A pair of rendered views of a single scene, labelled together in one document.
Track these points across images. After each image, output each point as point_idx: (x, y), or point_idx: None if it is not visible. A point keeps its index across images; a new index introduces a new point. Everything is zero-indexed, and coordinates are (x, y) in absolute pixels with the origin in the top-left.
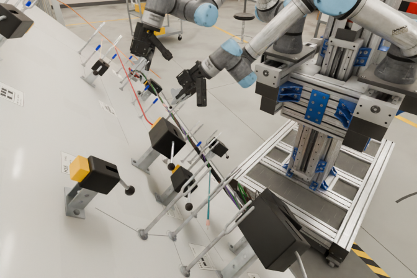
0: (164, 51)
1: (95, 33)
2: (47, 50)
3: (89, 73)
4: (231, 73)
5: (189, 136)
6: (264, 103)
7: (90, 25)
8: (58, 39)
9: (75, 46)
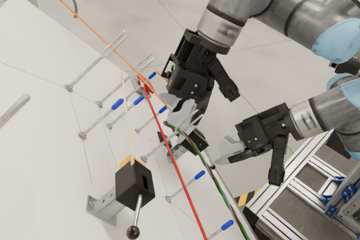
0: (229, 87)
1: (106, 55)
2: (10, 152)
3: (95, 162)
4: (344, 138)
5: (231, 204)
6: (338, 139)
7: (96, 34)
8: (29, 68)
9: (60, 67)
